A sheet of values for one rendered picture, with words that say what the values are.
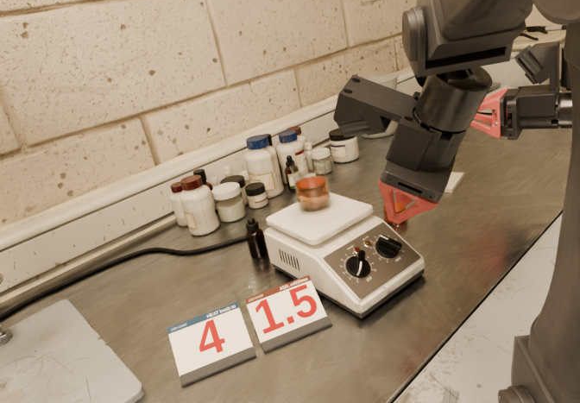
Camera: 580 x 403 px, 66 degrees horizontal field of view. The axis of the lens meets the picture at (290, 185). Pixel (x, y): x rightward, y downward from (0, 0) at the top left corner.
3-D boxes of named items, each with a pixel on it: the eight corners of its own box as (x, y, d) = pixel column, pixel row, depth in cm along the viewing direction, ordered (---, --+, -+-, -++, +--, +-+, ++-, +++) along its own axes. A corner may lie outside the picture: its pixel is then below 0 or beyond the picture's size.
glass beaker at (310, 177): (292, 210, 69) (282, 161, 66) (321, 198, 71) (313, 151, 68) (312, 223, 63) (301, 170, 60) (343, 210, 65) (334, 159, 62)
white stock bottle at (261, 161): (267, 185, 105) (255, 132, 100) (291, 187, 100) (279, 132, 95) (246, 197, 100) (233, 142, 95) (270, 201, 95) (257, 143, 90)
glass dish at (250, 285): (261, 280, 67) (259, 268, 67) (280, 296, 63) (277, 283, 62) (230, 297, 65) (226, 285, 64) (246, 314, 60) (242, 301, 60)
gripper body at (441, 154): (378, 182, 48) (399, 129, 42) (403, 131, 54) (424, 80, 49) (436, 207, 46) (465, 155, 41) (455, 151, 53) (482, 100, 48)
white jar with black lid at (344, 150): (348, 152, 115) (344, 125, 113) (365, 156, 110) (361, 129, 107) (327, 160, 113) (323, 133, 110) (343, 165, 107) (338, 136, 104)
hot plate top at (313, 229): (376, 210, 64) (376, 205, 64) (314, 247, 58) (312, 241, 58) (323, 194, 73) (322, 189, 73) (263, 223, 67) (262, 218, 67)
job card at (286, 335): (332, 324, 55) (327, 298, 54) (264, 353, 53) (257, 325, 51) (313, 299, 61) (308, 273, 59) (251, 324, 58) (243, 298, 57)
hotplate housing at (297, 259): (428, 273, 61) (424, 223, 58) (361, 324, 54) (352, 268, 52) (323, 230, 79) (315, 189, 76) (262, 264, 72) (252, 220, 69)
